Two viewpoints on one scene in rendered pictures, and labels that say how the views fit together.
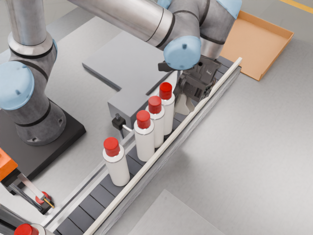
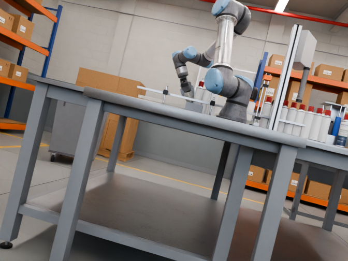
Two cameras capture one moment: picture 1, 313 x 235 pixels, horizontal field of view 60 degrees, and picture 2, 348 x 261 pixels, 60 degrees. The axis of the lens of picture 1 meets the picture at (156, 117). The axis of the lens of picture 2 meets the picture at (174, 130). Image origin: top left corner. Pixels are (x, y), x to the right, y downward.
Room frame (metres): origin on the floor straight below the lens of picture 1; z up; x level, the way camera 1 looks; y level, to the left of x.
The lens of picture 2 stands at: (1.55, 1.58, 0.74)
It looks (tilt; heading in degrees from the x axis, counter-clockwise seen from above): 0 degrees down; 238
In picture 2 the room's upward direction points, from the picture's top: 14 degrees clockwise
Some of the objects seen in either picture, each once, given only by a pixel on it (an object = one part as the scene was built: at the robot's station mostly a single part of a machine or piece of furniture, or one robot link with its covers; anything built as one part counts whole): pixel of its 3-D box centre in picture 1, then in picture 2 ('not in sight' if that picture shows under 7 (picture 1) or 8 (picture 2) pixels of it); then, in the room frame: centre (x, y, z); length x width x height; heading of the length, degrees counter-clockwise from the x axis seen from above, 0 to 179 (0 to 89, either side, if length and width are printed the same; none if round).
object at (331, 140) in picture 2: not in sight; (328, 124); (-0.28, 0.43, 1.01); 0.14 x 0.13 x 0.26; 142
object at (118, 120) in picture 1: (126, 134); (210, 110); (0.41, 0.09, 0.91); 0.07 x 0.03 x 0.17; 52
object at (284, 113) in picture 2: not in sight; (281, 116); (0.02, 0.31, 0.98); 0.05 x 0.05 x 0.20
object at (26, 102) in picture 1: (19, 91); (240, 89); (0.48, 0.38, 1.03); 0.13 x 0.12 x 0.14; 177
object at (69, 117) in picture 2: not in sight; (81, 127); (0.49, -2.44, 0.48); 0.89 x 0.63 x 0.96; 69
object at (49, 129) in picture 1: (36, 116); (234, 111); (0.47, 0.37, 0.91); 0.15 x 0.15 x 0.10
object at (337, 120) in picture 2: not in sight; (335, 129); (-0.28, 0.48, 0.98); 0.03 x 0.03 x 0.17
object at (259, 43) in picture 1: (248, 42); not in sight; (0.89, -0.38, 0.85); 0.30 x 0.26 x 0.04; 142
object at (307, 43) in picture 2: not in sight; (300, 51); (0.08, 0.37, 1.38); 0.17 x 0.10 x 0.19; 17
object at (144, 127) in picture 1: (145, 137); (213, 101); (0.36, 0.03, 0.98); 0.05 x 0.05 x 0.20
